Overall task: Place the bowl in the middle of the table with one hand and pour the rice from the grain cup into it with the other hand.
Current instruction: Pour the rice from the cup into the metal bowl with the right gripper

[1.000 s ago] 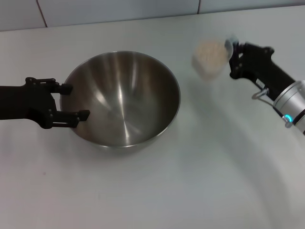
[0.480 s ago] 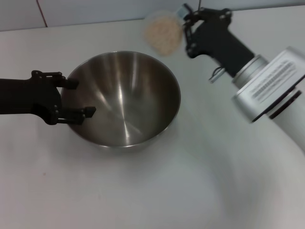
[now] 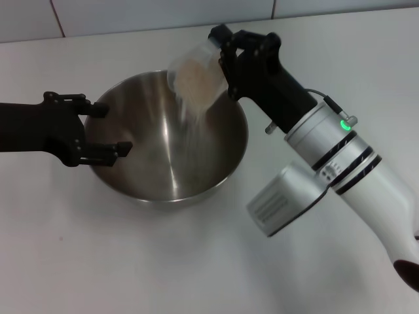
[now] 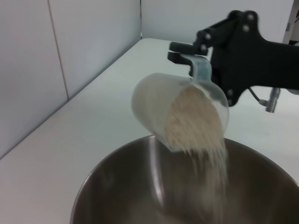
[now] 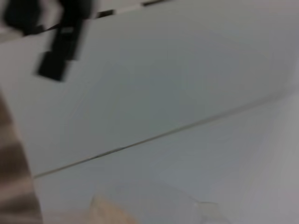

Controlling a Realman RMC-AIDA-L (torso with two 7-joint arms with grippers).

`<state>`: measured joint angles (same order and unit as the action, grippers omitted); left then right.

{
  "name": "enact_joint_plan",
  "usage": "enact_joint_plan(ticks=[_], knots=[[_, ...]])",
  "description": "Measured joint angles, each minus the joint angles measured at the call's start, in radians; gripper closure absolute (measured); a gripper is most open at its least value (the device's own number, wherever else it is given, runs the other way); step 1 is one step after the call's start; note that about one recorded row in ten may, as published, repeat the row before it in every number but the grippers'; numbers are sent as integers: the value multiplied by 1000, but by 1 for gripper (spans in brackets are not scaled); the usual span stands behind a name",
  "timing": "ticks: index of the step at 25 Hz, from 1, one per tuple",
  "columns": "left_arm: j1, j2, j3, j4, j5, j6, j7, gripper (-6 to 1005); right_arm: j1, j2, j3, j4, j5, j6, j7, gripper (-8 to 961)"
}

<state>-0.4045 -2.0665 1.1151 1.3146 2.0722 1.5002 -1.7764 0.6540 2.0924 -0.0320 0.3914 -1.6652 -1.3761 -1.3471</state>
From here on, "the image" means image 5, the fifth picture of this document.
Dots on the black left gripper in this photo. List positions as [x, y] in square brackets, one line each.
[28, 14]

